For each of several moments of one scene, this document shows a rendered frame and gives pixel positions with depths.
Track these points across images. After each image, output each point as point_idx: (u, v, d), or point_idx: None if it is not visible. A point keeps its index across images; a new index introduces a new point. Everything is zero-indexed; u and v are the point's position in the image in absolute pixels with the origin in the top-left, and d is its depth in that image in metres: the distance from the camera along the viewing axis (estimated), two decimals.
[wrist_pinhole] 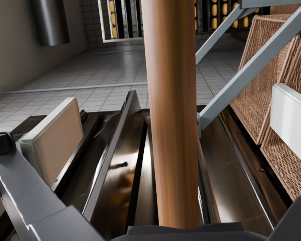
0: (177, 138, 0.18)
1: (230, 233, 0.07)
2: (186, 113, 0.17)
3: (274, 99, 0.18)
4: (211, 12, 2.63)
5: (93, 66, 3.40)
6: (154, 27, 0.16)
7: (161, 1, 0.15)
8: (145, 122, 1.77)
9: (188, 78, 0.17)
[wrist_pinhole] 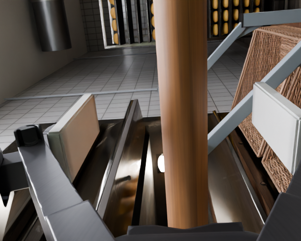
0: (190, 213, 0.20)
1: (230, 233, 0.07)
2: (199, 192, 0.19)
3: (255, 96, 0.19)
4: (212, 18, 2.65)
5: (95, 71, 3.41)
6: (172, 123, 0.18)
7: (178, 104, 0.17)
8: (146, 131, 1.79)
9: (201, 163, 0.19)
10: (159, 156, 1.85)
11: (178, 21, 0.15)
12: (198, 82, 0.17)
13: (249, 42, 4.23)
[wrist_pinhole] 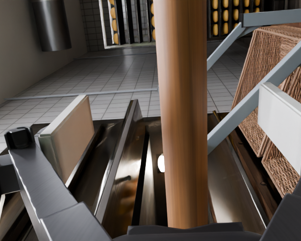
0: (190, 211, 0.20)
1: (230, 233, 0.07)
2: (198, 190, 0.19)
3: (261, 97, 0.19)
4: (212, 18, 2.65)
5: (95, 71, 3.41)
6: (171, 121, 0.18)
7: (178, 102, 0.17)
8: (146, 131, 1.79)
9: (201, 161, 0.19)
10: (159, 156, 1.85)
11: (178, 20, 0.15)
12: (198, 81, 0.17)
13: (249, 42, 4.23)
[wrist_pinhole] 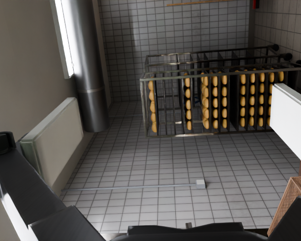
0: None
1: (230, 233, 0.07)
2: None
3: (274, 99, 0.18)
4: (240, 114, 3.02)
5: (128, 141, 3.79)
6: None
7: None
8: None
9: None
10: None
11: None
12: None
13: None
